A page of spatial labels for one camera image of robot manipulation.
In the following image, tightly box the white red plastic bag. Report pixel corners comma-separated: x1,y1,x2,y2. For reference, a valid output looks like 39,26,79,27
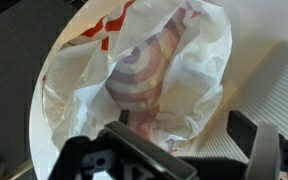
40,0,233,158

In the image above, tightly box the light wooden slat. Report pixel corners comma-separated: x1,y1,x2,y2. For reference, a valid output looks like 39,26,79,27
0,158,34,180

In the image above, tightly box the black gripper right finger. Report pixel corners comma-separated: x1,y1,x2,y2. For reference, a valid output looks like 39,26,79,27
227,110,288,180

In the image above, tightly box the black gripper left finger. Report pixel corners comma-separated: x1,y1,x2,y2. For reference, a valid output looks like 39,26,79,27
47,109,199,180

